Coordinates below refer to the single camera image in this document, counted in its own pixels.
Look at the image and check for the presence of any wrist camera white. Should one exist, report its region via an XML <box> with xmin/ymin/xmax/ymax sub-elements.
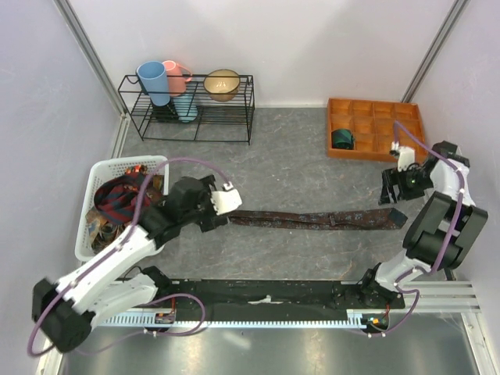
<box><xmin>390</xmin><ymin>141</ymin><xmax>416</xmax><ymax>172</ymax></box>
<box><xmin>210</xmin><ymin>182</ymin><xmax>242</xmax><ymax>216</ymax></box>

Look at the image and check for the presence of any white plastic basket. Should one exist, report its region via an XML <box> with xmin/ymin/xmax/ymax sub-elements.
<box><xmin>74</xmin><ymin>155</ymin><xmax>167</xmax><ymax>262</ymax></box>

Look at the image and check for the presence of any purple cable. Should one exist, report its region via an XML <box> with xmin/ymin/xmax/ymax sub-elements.
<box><xmin>351</xmin><ymin>120</ymin><xmax>468</xmax><ymax>339</ymax></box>
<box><xmin>27</xmin><ymin>156</ymin><xmax>234</xmax><ymax>357</ymax></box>

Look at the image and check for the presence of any orange compartment tray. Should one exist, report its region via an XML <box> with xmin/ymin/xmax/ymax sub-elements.
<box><xmin>326</xmin><ymin>98</ymin><xmax>427</xmax><ymax>163</ymax></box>

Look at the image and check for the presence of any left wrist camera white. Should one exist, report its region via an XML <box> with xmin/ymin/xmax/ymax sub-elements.
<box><xmin>210</xmin><ymin>182</ymin><xmax>242</xmax><ymax>216</ymax></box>

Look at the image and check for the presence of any patterned ties pile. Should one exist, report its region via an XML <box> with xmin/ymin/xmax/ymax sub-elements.
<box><xmin>86</xmin><ymin>165</ymin><xmax>148</xmax><ymax>254</ymax></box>

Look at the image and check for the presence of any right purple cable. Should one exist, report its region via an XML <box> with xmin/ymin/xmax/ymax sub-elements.
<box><xmin>351</xmin><ymin>120</ymin><xmax>468</xmax><ymax>339</ymax></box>

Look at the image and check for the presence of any black wire rack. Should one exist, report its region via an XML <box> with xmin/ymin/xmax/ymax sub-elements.
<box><xmin>118</xmin><ymin>74</ymin><xmax>255</xmax><ymax>144</ymax></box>

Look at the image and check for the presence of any green tie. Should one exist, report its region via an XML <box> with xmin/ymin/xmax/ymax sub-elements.
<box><xmin>331</xmin><ymin>128</ymin><xmax>355</xmax><ymax>150</ymax></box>

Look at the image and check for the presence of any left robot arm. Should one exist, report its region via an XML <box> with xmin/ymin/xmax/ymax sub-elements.
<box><xmin>31</xmin><ymin>175</ymin><xmax>241</xmax><ymax>353</ymax></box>

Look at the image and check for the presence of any red navy striped tie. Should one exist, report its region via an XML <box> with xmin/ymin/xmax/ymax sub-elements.
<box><xmin>94</xmin><ymin>173</ymin><xmax>162</xmax><ymax>225</ymax></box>

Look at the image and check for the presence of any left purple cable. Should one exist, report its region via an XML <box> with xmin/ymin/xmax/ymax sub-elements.
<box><xmin>27</xmin><ymin>156</ymin><xmax>234</xmax><ymax>357</ymax></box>

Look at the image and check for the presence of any amber glass bowl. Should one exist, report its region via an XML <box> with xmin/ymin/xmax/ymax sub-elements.
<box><xmin>203</xmin><ymin>69</ymin><xmax>241</xmax><ymax>102</ymax></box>

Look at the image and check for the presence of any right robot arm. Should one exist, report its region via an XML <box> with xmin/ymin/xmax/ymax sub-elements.
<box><xmin>357</xmin><ymin>141</ymin><xmax>488</xmax><ymax>308</ymax></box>

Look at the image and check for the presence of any pink cup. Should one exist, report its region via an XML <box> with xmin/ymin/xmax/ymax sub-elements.
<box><xmin>162</xmin><ymin>60</ymin><xmax>193</xmax><ymax>97</ymax></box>

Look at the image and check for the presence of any light blue lower cup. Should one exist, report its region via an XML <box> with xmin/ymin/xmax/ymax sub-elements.
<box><xmin>173</xmin><ymin>93</ymin><xmax>198</xmax><ymax>123</ymax></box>

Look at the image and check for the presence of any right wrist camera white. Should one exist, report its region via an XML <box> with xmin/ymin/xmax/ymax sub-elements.
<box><xmin>390</xmin><ymin>141</ymin><xmax>416</xmax><ymax>172</ymax></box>

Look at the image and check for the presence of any brown floral tie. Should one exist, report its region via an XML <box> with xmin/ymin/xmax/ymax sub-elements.
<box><xmin>227</xmin><ymin>207</ymin><xmax>408</xmax><ymax>231</ymax></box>

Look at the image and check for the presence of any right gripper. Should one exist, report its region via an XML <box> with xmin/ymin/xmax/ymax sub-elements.
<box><xmin>377</xmin><ymin>164</ymin><xmax>434</xmax><ymax>205</ymax></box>

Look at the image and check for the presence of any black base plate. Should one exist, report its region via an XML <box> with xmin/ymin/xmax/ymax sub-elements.
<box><xmin>149</xmin><ymin>279</ymin><xmax>405</xmax><ymax>322</ymax></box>

